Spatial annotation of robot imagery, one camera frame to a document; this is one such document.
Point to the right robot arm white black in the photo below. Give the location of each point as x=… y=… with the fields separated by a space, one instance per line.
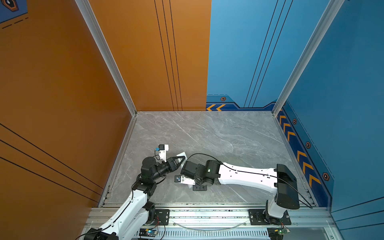
x=279 y=181

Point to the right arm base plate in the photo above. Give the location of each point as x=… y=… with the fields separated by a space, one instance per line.
x=259 y=217

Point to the right aluminium corner post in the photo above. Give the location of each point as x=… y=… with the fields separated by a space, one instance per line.
x=318 y=34

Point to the aluminium corner post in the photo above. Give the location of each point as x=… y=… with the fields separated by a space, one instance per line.
x=318 y=34
x=101 y=42

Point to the green circuit board left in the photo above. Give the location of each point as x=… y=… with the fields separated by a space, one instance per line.
x=148 y=234

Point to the white remote control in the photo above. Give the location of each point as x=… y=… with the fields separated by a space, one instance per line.
x=182 y=155

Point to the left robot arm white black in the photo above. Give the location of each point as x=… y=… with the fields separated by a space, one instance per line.
x=137 y=210

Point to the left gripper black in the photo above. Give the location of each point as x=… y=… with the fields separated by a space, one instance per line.
x=171 y=164

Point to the left aluminium corner post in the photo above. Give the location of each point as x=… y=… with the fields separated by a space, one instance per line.
x=101 y=42

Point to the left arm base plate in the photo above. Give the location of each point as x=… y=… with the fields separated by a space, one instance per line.
x=155 y=215

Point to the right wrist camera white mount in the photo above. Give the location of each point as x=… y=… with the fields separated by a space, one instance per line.
x=181 y=179

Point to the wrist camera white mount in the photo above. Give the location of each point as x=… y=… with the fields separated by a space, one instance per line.
x=181 y=179
x=161 y=152

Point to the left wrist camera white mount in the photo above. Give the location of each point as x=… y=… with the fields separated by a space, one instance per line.
x=161 y=152

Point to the circuit board right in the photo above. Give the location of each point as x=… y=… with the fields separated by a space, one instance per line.
x=277 y=233

